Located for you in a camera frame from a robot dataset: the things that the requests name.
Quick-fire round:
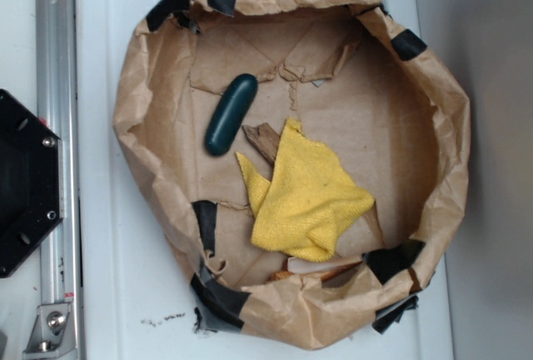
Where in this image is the yellow cloth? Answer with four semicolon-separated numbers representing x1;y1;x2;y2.
236;117;375;263

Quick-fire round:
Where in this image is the brown wood piece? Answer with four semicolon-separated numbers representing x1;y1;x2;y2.
242;122;281;166

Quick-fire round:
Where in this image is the brown paper bag basket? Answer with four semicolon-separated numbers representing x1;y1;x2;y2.
113;0;471;350

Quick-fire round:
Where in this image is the dark green capsule object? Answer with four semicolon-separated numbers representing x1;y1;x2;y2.
204;73;258;156

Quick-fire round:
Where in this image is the white tray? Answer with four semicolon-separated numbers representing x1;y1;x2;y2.
76;0;453;359

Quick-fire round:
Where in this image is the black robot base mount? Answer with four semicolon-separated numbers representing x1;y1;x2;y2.
0;89;62;278

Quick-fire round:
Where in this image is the aluminium rail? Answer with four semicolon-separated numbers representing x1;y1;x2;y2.
34;0;83;307

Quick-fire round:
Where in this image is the metal corner bracket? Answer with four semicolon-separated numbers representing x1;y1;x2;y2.
22;302;79;359

